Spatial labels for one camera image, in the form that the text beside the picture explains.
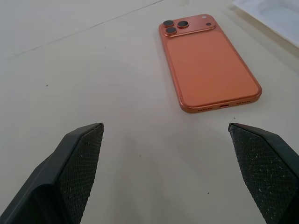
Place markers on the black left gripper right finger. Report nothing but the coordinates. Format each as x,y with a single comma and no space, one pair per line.
266,168

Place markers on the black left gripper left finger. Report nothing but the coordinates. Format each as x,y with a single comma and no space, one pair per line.
70,177

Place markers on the orange smartphone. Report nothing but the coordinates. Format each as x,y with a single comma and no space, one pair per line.
205,65

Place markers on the white tray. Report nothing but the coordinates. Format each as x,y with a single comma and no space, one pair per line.
275,14

